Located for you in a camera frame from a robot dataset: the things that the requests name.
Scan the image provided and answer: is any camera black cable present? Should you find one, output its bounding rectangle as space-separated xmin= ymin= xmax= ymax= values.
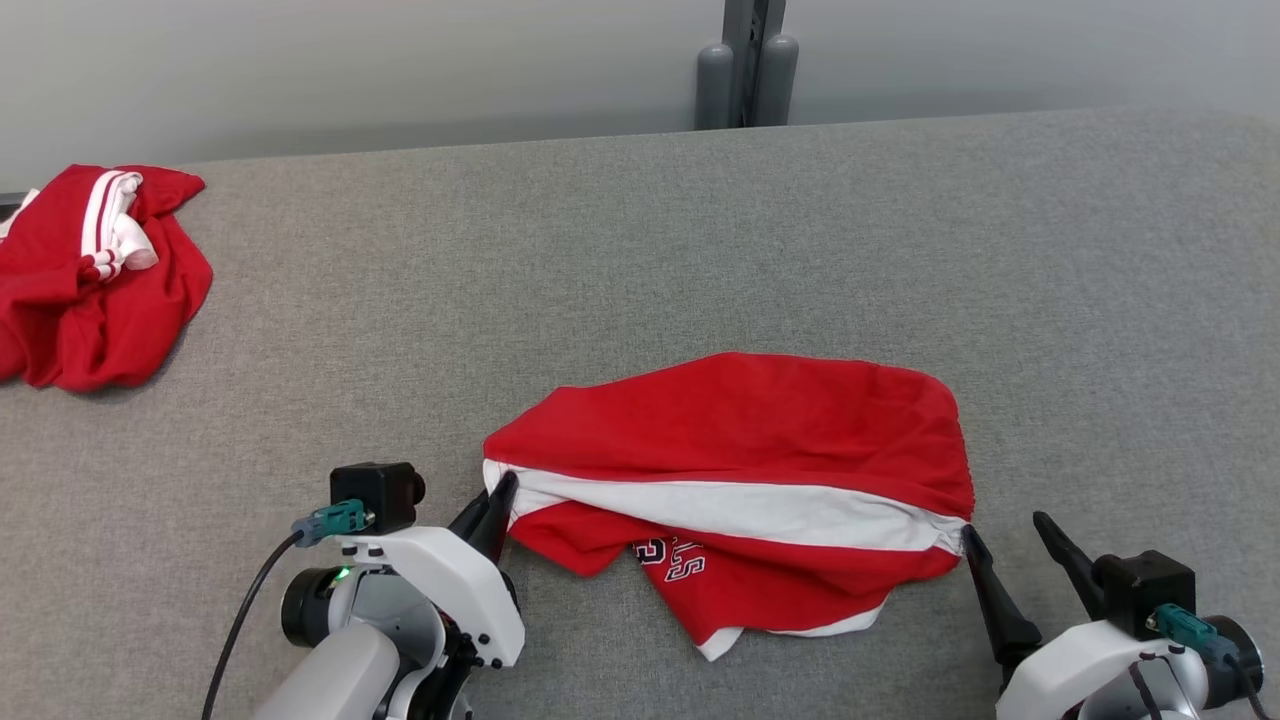
xmin=200 ymin=530 xmax=303 ymax=720
xmin=1228 ymin=650 xmax=1276 ymax=720

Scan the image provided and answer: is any right camera teal connector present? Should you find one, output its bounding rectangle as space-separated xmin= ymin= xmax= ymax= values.
xmin=1148 ymin=603 xmax=1217 ymax=653

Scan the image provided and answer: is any left camera black cable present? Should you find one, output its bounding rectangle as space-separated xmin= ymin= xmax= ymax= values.
xmin=200 ymin=530 xmax=303 ymax=720

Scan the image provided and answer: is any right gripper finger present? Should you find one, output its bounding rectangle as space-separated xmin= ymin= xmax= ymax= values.
xmin=962 ymin=525 xmax=1043 ymax=691
xmin=1033 ymin=511 xmax=1107 ymax=619

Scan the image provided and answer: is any left camera teal connector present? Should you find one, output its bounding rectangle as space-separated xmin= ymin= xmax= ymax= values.
xmin=292 ymin=499 xmax=376 ymax=547

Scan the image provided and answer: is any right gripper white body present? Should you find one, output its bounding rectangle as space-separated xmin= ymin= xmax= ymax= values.
xmin=995 ymin=615 xmax=1266 ymax=720

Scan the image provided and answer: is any grey metal partition post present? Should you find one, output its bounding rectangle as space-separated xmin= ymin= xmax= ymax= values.
xmin=722 ymin=0 xmax=788 ymax=129

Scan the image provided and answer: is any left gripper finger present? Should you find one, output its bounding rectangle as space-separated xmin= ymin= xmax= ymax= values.
xmin=470 ymin=472 xmax=520 ymax=563
xmin=448 ymin=497 xmax=493 ymax=546

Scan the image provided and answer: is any right camera black cable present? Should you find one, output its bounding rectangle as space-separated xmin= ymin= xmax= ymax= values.
xmin=1228 ymin=650 xmax=1276 ymax=720

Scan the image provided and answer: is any grey cylindrical partition foot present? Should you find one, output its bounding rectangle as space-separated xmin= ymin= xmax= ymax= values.
xmin=695 ymin=42 xmax=736 ymax=131
xmin=757 ymin=33 xmax=800 ymax=127

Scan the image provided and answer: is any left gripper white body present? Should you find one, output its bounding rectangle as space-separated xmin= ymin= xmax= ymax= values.
xmin=280 ymin=527 xmax=526 ymax=669

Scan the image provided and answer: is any camera teal connector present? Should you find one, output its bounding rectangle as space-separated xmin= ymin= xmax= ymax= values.
xmin=292 ymin=499 xmax=376 ymax=547
xmin=1148 ymin=603 xmax=1217 ymax=653

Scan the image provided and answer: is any red white basketball jersey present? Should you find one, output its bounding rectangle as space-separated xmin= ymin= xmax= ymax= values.
xmin=482 ymin=351 xmax=976 ymax=662
xmin=0 ymin=163 xmax=214 ymax=392

